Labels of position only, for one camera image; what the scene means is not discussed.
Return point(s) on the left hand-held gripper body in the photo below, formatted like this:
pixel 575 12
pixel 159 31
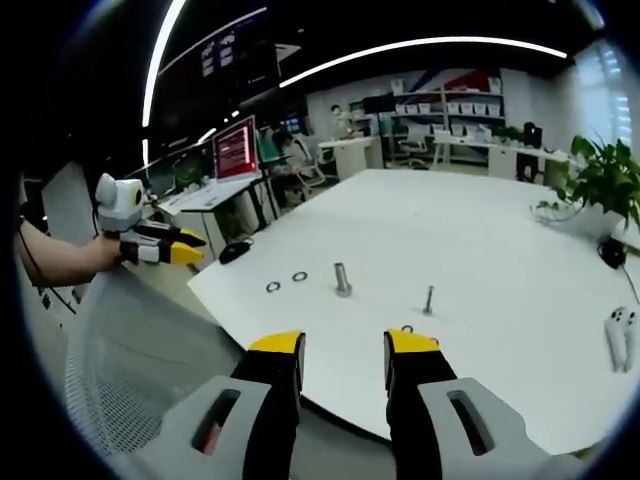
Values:
pixel 116 205

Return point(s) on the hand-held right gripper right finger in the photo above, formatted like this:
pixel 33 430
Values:
pixel 415 365

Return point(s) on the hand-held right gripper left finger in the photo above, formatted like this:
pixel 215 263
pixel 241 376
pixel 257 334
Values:
pixel 270 360

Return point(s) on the thin metal threaded stud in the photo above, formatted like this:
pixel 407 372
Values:
pixel 428 300

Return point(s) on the thick metal threaded stud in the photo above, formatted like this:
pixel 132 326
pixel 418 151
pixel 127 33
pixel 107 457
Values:
pixel 342 280

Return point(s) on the person's left hand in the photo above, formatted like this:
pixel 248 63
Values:
pixel 107 252

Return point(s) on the black computer mouse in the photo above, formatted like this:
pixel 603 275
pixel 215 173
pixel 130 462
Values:
pixel 234 252

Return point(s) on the white office desk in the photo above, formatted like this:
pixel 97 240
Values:
pixel 220 197

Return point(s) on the grey mesh office chair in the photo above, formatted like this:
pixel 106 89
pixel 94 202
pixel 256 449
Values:
pixel 135 350

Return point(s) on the monitor with red screen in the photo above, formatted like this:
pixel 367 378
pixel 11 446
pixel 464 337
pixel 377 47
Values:
pixel 235 150

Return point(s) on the long ceiling light strip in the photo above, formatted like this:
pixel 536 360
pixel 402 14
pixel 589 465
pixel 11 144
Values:
pixel 425 44
pixel 157 60

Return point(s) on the white counter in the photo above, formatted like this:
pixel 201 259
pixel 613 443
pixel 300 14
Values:
pixel 350 155

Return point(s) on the white handheld controller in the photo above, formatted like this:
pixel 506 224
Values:
pixel 622 340

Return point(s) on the small black round device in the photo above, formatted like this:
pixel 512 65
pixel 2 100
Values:
pixel 611 251

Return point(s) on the long white workbench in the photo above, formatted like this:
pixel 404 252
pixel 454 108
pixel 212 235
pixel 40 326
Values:
pixel 500 150

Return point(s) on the white plant pot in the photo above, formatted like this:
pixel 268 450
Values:
pixel 597 222

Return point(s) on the black office chair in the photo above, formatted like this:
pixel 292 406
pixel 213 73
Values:
pixel 530 145

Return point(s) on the storage shelf with white bins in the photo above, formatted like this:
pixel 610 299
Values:
pixel 445 115

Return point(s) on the green potted plant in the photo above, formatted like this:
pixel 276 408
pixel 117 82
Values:
pixel 600 170

